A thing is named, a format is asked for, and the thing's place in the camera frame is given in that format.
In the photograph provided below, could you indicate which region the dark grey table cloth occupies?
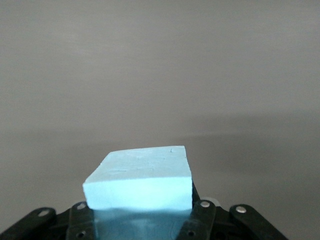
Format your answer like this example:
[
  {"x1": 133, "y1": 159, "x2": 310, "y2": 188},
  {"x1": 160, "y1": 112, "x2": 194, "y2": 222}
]
[{"x1": 0, "y1": 0, "x2": 320, "y2": 240}]

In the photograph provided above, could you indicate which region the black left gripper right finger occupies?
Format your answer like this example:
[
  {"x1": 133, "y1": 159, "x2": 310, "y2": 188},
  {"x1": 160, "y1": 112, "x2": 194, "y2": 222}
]
[{"x1": 174, "y1": 197, "x2": 291, "y2": 240}]

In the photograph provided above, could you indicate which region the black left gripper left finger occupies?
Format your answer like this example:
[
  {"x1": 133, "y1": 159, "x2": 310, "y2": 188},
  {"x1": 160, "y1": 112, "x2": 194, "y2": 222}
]
[{"x1": 0, "y1": 200, "x2": 101, "y2": 240}]

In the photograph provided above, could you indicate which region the light blue foam block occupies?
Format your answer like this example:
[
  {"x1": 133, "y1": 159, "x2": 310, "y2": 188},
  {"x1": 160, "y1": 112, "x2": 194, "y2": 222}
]
[{"x1": 82, "y1": 145, "x2": 194, "y2": 211}]

